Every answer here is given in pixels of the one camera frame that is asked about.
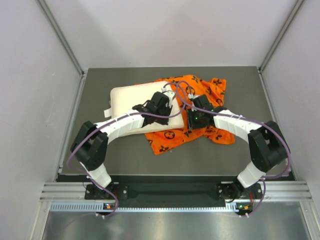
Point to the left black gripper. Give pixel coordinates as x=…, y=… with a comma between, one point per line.
x=163, y=121

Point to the left aluminium corner post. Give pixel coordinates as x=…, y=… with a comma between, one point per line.
x=59, y=34

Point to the white pillow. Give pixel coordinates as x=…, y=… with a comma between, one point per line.
x=124, y=98

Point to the aluminium frame rail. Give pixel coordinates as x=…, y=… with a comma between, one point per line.
x=276, y=191

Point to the orange patterned pillowcase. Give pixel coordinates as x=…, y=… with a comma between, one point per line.
x=214, y=89

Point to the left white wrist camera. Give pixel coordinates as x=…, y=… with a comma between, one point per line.
x=167, y=91

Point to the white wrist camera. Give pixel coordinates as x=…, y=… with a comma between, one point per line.
x=192, y=97
x=167, y=91

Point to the right aluminium corner post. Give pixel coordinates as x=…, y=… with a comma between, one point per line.
x=298, y=4

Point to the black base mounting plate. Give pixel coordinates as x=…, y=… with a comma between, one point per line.
x=169, y=191

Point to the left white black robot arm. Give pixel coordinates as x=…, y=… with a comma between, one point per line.
x=90, y=145

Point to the grey slotted cable duct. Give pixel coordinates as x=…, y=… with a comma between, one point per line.
x=102, y=207

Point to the aluminium corner post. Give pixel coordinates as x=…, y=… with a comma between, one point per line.
x=59, y=34
x=298, y=4

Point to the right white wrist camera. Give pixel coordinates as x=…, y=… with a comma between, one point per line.
x=192, y=97

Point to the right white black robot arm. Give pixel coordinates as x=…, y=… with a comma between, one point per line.
x=267, y=145

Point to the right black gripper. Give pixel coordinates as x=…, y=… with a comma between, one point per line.
x=192, y=125

